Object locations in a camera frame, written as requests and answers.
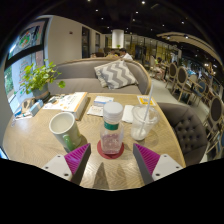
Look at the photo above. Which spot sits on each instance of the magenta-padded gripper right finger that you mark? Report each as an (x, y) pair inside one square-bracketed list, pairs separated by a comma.
[(153, 163)]

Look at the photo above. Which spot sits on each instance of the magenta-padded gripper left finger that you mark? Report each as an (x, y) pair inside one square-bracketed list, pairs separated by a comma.
[(71, 163)]

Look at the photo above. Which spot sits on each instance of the clear white-capped water bottle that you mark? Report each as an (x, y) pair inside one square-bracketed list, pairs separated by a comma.
[(112, 133)]

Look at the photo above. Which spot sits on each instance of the flat round red coaster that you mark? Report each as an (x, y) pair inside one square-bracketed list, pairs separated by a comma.
[(101, 151)]

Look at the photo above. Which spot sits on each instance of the white and green mug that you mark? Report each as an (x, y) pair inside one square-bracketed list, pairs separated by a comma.
[(65, 128)]

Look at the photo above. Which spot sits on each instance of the clear plastic cup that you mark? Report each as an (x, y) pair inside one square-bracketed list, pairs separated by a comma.
[(146, 121)]

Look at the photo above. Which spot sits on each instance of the grey tufted armchair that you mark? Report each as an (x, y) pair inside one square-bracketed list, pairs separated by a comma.
[(186, 133)]

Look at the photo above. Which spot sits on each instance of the white printed booklet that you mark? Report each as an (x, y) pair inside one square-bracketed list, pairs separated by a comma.
[(95, 110)]

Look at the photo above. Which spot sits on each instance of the white cardboard box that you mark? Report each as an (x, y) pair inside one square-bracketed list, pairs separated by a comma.
[(70, 101)]

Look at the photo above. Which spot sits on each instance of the yellow square card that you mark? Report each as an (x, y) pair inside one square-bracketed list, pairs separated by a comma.
[(145, 100)]

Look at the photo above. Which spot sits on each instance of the blue-white tissue pack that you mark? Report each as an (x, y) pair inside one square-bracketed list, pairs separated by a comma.
[(36, 107)]

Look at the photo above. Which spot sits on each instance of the white drinking straw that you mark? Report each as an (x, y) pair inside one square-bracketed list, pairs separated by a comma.
[(149, 96)]

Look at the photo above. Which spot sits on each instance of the small white tissue pack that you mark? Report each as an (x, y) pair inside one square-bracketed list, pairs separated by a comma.
[(102, 100)]

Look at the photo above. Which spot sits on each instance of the grey curved sofa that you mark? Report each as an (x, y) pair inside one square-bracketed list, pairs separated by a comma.
[(76, 76)]

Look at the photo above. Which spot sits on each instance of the group of dining chairs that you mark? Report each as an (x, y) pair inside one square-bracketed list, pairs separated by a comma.
[(181, 78)]

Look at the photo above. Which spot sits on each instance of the green potted plant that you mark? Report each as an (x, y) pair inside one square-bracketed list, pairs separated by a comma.
[(38, 78)]

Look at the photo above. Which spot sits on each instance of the person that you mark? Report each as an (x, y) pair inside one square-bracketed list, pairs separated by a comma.
[(112, 55), (126, 55), (159, 68)]

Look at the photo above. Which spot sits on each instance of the grey zigzag pillow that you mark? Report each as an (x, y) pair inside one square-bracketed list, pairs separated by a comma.
[(115, 75)]

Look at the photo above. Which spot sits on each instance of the white round column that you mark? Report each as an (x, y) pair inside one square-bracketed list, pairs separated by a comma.
[(117, 38)]

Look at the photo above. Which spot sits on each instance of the group of ceiling lights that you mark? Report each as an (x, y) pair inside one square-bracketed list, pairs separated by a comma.
[(143, 2)]

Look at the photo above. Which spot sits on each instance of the framed wall picture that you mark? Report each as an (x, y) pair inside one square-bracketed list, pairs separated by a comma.
[(28, 37)]

